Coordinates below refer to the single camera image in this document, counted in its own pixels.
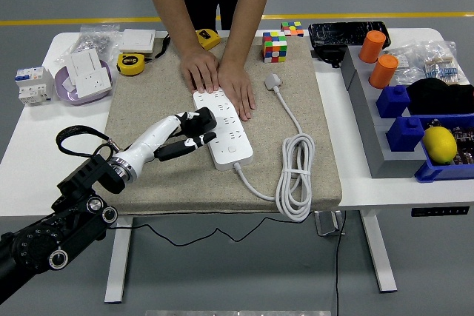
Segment person's left hand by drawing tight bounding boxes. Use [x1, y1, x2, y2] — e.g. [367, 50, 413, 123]
[216, 59, 257, 122]

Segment person's right hand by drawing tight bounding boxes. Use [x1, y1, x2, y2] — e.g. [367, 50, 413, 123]
[180, 49, 220, 94]

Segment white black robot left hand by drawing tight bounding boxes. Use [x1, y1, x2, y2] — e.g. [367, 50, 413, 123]
[116, 108, 218, 178]

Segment black plug adapter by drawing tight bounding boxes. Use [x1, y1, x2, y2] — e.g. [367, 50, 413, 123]
[184, 107, 218, 135]

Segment white power strip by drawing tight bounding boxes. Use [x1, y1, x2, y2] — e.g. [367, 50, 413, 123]
[193, 87, 255, 172]

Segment thin black adapter cord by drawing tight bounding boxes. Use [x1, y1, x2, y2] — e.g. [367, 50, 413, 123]
[107, 216, 316, 247]

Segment boxy yellow tape measure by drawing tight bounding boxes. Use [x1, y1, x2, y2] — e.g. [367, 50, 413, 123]
[196, 28, 221, 51]

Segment grey-brown mat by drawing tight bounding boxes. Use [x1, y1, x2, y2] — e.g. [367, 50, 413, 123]
[100, 36, 344, 217]

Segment large colourful puzzle cube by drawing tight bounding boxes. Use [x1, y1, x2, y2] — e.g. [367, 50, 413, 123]
[262, 31, 289, 64]

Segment round yellow black tape measure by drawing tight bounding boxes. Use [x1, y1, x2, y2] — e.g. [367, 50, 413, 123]
[116, 53, 147, 77]

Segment small colourful puzzle cube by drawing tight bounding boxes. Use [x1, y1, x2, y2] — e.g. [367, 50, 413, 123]
[280, 21, 305, 38]

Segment clear bag of screws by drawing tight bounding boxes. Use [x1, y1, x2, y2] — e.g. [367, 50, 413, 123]
[55, 24, 121, 65]

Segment glossy black plastic tray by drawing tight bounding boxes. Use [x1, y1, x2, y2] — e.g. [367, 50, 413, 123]
[307, 21, 393, 51]

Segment white table leg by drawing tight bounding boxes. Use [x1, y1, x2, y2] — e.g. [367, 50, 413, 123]
[103, 215, 134, 304]
[359, 209, 398, 293]

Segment white blue circuit breaker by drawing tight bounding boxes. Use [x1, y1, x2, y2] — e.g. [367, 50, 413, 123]
[14, 66, 56, 108]

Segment orange cylinder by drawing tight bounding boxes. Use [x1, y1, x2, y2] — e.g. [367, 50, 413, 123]
[368, 53, 400, 90]
[358, 30, 387, 64]

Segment grey stepped block stand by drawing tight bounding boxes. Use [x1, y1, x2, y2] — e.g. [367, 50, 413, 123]
[340, 45, 427, 180]

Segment blue block with knob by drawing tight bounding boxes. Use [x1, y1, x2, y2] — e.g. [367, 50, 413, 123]
[385, 115, 426, 153]
[375, 84, 412, 119]

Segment grey metal box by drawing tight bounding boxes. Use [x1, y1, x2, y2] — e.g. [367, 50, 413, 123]
[313, 210, 347, 238]

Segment clear bag of resistors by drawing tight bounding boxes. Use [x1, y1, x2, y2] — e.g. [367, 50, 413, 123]
[384, 39, 470, 88]

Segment black cloth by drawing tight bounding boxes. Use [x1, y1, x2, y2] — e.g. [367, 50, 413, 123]
[405, 77, 474, 117]

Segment yellow lemon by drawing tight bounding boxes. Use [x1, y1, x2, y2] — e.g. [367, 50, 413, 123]
[421, 126, 459, 165]

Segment blue storage bin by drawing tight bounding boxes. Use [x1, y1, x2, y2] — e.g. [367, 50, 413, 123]
[414, 112, 474, 184]

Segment dark circuit boards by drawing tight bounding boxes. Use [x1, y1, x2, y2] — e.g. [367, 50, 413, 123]
[426, 118, 474, 167]

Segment black table control panel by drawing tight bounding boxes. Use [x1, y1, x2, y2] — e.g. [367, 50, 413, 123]
[410, 205, 471, 218]

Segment white power cord with plug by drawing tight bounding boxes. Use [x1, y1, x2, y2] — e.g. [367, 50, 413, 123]
[232, 73, 316, 223]

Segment black wrist strap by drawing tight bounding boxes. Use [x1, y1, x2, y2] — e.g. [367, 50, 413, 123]
[153, 33, 171, 60]

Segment white wall switch panel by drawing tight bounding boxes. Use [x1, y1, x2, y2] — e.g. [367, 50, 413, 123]
[118, 28, 157, 55]

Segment white wall socket panel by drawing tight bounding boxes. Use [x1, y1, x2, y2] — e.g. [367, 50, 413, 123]
[73, 69, 113, 100]

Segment white two-button switch panel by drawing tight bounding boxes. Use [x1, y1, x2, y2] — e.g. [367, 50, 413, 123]
[69, 48, 103, 80]

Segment black power cable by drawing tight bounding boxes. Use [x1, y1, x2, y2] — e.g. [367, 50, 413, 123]
[334, 211, 347, 316]

